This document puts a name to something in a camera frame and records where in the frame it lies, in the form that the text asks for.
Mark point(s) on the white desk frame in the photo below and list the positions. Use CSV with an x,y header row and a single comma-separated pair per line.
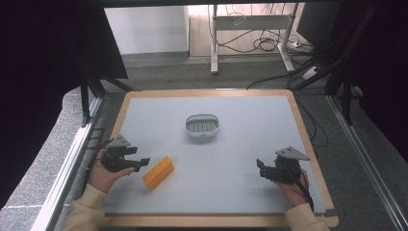
x,y
214,41

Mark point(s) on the white soap dish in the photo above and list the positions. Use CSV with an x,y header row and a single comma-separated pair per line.
x,y
202,126

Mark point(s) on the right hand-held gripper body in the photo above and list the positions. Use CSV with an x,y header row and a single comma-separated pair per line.
x,y
286,166

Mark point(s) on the person's left hand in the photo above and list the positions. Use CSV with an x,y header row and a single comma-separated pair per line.
x,y
101,178

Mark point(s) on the person's right hand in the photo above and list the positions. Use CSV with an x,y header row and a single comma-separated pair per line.
x,y
293,192

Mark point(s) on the aluminium frame rail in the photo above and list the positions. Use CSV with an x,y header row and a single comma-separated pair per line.
x,y
365,160
64,173

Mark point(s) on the orange soap bar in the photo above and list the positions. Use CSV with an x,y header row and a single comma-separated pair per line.
x,y
158,173

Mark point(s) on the black metal stand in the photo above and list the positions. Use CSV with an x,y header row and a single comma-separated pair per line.
x,y
344,80
86,93

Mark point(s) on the black curtain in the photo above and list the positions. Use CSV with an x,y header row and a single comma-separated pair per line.
x,y
38,80
381,64

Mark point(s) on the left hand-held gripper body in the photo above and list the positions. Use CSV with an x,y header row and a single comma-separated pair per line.
x,y
116,155

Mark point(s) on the white power strip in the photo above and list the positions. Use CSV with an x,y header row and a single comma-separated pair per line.
x,y
310,72

